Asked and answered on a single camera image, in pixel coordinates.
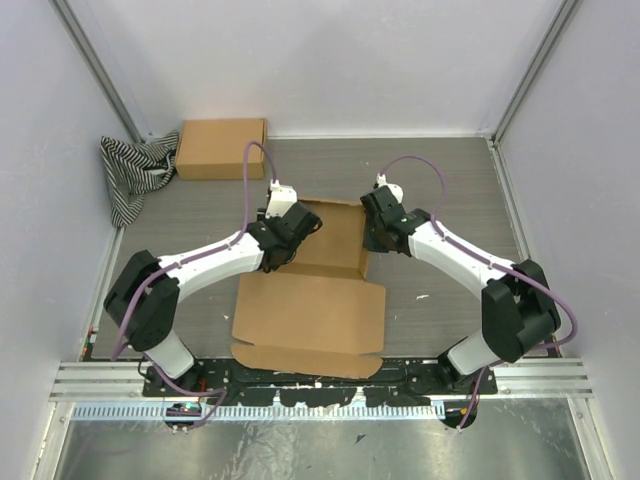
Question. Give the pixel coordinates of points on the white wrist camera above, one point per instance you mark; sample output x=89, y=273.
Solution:
x=395, y=189
x=280, y=199

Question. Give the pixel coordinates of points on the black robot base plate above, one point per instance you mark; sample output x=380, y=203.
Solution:
x=399, y=382

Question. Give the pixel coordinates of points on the slotted aluminium cable duct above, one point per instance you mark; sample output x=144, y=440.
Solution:
x=165, y=410

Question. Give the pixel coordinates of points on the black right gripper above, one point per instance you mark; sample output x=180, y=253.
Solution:
x=369, y=243

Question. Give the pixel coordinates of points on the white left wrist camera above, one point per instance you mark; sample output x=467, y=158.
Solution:
x=280, y=199

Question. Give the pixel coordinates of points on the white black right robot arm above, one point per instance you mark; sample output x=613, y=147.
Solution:
x=517, y=311

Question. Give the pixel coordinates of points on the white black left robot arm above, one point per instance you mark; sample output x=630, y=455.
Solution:
x=144, y=298

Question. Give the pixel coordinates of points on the aluminium front frame rail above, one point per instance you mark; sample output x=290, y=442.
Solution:
x=537, y=377

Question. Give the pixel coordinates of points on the closed brown cardboard box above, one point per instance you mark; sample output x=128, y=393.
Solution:
x=214, y=149

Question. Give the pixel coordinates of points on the striped black white cloth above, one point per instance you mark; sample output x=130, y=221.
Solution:
x=134, y=170

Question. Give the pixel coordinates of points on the brown cardboard box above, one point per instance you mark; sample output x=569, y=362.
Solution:
x=317, y=314
x=214, y=149

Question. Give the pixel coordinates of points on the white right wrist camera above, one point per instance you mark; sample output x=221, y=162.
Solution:
x=395, y=189

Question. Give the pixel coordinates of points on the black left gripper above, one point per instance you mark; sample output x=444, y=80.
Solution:
x=267, y=221

